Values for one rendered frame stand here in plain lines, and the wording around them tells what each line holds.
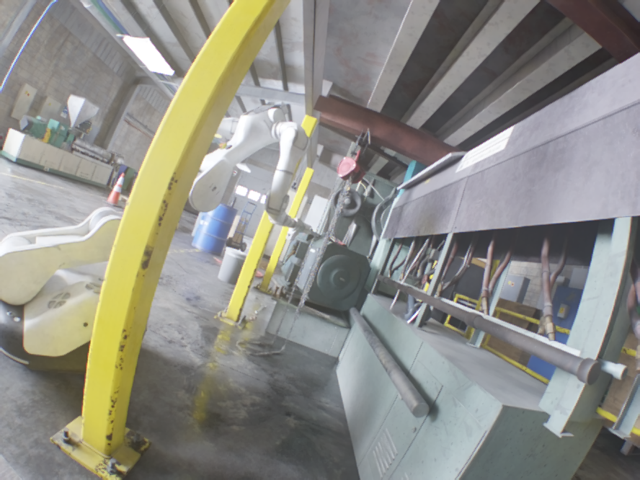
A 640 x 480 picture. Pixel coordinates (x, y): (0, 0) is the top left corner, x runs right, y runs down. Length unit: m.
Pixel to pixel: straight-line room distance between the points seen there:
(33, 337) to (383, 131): 2.31
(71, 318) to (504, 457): 1.24
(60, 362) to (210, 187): 0.87
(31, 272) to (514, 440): 1.44
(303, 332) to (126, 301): 1.94
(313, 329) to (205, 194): 1.55
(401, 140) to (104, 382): 2.23
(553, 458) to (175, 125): 1.24
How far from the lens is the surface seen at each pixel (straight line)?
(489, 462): 0.82
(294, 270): 2.38
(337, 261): 2.23
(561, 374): 0.82
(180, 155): 0.67
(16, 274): 1.18
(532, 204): 0.97
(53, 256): 1.16
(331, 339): 2.53
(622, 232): 0.71
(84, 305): 1.07
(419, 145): 2.41
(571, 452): 1.05
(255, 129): 1.45
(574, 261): 1.26
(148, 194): 0.69
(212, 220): 5.43
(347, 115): 2.36
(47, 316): 1.10
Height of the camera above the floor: 0.76
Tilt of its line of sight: 2 degrees up
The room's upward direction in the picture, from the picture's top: 21 degrees clockwise
